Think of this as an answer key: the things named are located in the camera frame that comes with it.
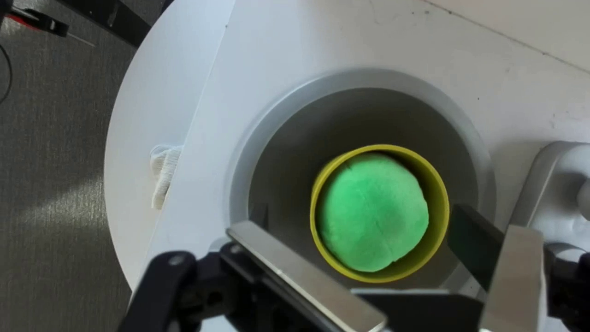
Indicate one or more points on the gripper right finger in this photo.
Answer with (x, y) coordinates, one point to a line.
(516, 276)

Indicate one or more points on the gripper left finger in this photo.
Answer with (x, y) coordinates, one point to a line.
(286, 272)

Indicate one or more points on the white toy tap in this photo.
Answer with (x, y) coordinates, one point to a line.
(557, 184)

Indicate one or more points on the green plushie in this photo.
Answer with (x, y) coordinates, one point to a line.
(373, 212)

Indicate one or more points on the yellow cup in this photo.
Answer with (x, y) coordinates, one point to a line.
(438, 193)

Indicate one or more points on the grey round toy sink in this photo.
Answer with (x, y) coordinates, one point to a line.
(295, 152)

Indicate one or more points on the white cloth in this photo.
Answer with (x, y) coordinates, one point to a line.
(165, 170)

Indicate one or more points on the white toy kitchen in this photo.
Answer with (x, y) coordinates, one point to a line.
(322, 50)

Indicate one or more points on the black and red clamp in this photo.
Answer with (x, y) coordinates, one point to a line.
(44, 20)

